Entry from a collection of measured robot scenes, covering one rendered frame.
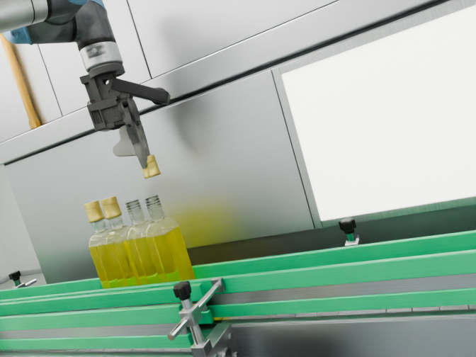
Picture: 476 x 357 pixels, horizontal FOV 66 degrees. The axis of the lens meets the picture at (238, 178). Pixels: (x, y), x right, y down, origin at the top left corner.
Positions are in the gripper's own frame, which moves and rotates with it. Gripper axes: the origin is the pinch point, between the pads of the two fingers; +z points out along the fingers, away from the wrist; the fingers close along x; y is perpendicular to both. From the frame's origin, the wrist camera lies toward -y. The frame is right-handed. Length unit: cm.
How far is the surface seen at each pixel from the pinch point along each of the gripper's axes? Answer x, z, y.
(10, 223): -530, 34, 339
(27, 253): -523, 87, 327
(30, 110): -31, -23, 32
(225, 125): -2.4, -2.3, -17.9
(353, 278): 22.5, 27.4, -29.2
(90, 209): -5.7, 6.6, 16.7
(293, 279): 17.8, 26.7, -20.5
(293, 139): 4.2, 4.6, -30.0
